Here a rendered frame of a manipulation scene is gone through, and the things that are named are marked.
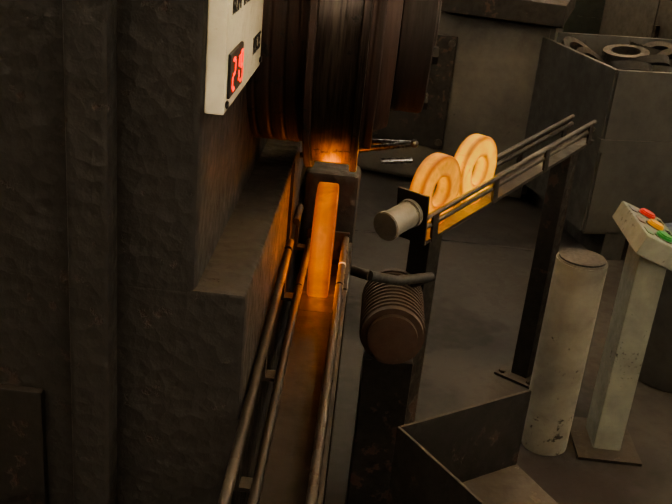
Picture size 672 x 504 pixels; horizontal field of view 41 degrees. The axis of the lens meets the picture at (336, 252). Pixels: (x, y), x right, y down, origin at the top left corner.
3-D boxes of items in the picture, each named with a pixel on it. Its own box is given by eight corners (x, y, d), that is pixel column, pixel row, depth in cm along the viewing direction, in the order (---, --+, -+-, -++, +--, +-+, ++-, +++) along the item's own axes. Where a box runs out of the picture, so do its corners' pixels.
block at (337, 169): (290, 291, 169) (300, 170, 160) (295, 274, 177) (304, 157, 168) (347, 298, 169) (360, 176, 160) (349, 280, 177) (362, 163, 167)
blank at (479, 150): (451, 143, 190) (464, 147, 188) (488, 125, 201) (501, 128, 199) (444, 210, 197) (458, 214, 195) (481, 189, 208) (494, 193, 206)
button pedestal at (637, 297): (579, 465, 223) (634, 234, 199) (562, 412, 245) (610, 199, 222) (644, 472, 223) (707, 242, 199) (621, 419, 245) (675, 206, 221)
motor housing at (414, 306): (336, 529, 193) (362, 306, 172) (341, 467, 213) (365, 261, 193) (396, 536, 193) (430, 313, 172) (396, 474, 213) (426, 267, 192)
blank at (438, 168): (409, 163, 179) (423, 167, 177) (451, 143, 190) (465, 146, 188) (404, 233, 186) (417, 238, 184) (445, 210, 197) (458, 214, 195)
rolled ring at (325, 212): (341, 168, 149) (321, 166, 149) (336, 205, 132) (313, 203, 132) (331, 270, 156) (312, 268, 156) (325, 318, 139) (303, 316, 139)
